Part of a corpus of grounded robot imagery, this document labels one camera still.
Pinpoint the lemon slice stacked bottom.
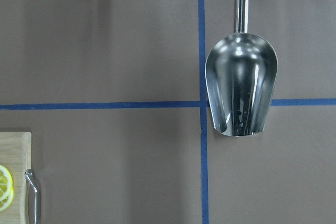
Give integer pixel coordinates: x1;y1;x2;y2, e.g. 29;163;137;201
0;188;14;212

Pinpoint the wooden cutting board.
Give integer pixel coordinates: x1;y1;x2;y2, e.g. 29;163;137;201
1;132;41;223

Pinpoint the lemon slice near handle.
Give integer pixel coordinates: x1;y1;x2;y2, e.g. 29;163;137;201
1;165;13;200

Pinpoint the metal scoop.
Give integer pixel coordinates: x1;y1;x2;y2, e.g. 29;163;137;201
205;0;278;136

